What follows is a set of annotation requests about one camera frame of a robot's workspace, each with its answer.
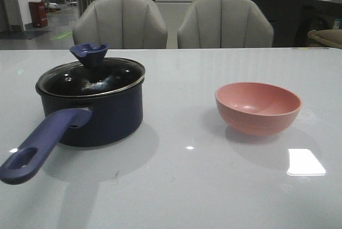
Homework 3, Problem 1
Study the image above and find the grey upholstered chair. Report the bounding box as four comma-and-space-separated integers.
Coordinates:
72, 0, 168, 49
177, 0, 274, 49

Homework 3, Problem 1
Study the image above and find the red bin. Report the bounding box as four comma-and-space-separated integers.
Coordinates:
28, 1, 48, 28

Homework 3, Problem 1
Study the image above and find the right grey upholstered chair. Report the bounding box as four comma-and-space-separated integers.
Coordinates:
177, 0, 274, 49

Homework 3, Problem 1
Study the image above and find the left grey upholstered chair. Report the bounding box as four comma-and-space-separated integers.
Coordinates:
72, 0, 168, 49

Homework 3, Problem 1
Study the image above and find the dark blue saucepan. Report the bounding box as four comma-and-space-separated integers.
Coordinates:
1, 82, 143, 185

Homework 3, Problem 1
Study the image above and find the glass lid blue knob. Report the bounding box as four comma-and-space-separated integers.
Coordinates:
36, 43, 145, 99

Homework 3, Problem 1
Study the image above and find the beige cushion seat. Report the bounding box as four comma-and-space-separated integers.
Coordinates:
307, 29, 342, 49

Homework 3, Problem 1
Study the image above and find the dark side table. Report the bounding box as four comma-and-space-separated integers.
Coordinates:
293, 0, 341, 47

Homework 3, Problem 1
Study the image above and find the pink bowl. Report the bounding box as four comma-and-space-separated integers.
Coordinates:
215, 82, 302, 136

